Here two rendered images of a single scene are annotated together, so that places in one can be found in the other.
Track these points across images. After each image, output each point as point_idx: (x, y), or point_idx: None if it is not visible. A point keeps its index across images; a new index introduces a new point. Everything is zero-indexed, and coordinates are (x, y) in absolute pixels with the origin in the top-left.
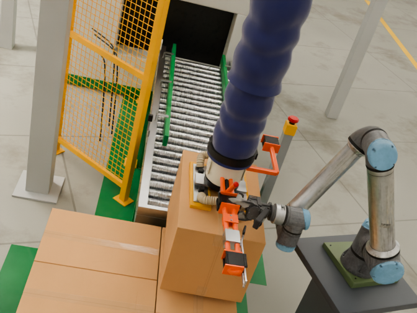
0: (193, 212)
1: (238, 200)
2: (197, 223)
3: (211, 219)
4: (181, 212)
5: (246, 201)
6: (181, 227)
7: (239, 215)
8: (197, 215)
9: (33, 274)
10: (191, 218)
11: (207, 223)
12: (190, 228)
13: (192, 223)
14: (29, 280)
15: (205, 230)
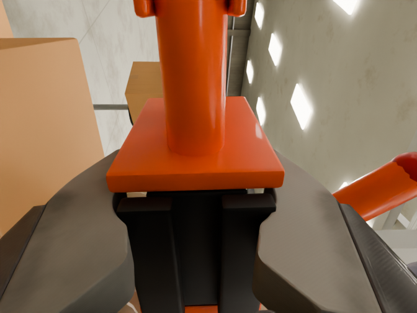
0: (80, 163)
1: (316, 179)
2: (49, 101)
3: (23, 190)
4: (94, 127)
5: (381, 240)
6: (71, 40)
7: (89, 228)
8: (68, 159)
9: (7, 28)
10: (72, 121)
11: (24, 140)
12: (53, 46)
13: (62, 90)
14: (5, 15)
15: (4, 66)
